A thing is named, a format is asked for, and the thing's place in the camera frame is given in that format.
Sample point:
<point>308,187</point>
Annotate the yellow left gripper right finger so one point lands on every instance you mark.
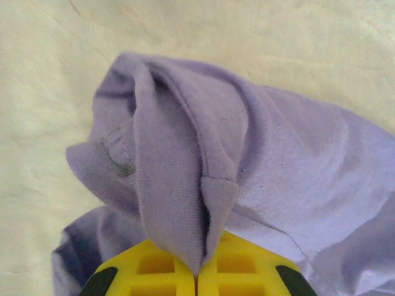
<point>247,274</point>

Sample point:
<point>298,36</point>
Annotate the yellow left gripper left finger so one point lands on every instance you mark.
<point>129,277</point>

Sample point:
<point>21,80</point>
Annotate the purple t-shirt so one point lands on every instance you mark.
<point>247,154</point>

